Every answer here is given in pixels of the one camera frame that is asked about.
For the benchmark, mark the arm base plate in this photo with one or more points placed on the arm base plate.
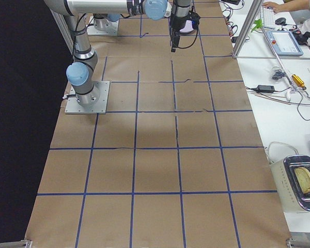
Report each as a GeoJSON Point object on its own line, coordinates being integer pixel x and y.
{"type": "Point", "coordinates": [92, 103]}
{"type": "Point", "coordinates": [102, 27]}

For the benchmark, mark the yellow tool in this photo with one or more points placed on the yellow tool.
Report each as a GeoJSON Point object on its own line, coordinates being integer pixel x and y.
{"type": "Point", "coordinates": [298, 81]}

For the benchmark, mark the black computer mouse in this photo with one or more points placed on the black computer mouse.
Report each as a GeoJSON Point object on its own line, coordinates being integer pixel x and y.
{"type": "Point", "coordinates": [280, 21]}

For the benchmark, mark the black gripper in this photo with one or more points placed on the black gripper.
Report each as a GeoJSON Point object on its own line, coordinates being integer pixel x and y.
{"type": "Point", "coordinates": [176, 24]}

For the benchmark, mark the brown paper table cover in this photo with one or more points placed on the brown paper table cover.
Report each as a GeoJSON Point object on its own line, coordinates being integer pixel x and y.
{"type": "Point", "coordinates": [177, 160]}

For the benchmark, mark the bread slice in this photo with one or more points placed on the bread slice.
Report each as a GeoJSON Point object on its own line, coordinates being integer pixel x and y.
{"type": "Point", "coordinates": [303, 177]}

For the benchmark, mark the white keyboard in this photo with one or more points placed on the white keyboard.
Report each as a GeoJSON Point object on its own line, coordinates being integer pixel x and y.
{"type": "Point", "coordinates": [267, 17]}

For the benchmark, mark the person forearm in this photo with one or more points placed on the person forearm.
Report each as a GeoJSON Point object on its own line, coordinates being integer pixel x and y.
{"type": "Point", "coordinates": [295, 5]}

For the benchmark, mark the person hand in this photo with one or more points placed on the person hand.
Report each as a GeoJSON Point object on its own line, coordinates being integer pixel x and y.
{"type": "Point", "coordinates": [272, 5]}

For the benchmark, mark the aluminium frame post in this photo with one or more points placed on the aluminium frame post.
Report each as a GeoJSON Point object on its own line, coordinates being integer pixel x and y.
{"type": "Point", "coordinates": [246, 27]}

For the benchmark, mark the blue teach pendant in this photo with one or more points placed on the blue teach pendant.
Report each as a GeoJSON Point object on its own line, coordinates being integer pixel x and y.
{"type": "Point", "coordinates": [284, 43]}

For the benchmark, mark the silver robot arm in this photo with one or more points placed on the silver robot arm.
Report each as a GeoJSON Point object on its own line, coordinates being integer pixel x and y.
{"type": "Point", "coordinates": [85, 58]}

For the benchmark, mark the green plastic clamp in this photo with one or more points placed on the green plastic clamp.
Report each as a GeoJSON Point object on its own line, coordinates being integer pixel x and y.
{"type": "Point", "coordinates": [258, 25]}

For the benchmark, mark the white toaster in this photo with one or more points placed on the white toaster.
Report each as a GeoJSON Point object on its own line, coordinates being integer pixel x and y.
{"type": "Point", "coordinates": [291, 196]}

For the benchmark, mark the purple plate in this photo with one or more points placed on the purple plate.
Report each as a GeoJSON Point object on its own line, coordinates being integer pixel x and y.
{"type": "Point", "coordinates": [188, 28]}

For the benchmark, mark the black power adapter far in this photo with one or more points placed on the black power adapter far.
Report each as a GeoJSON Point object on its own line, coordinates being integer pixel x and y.
{"type": "Point", "coordinates": [265, 89]}

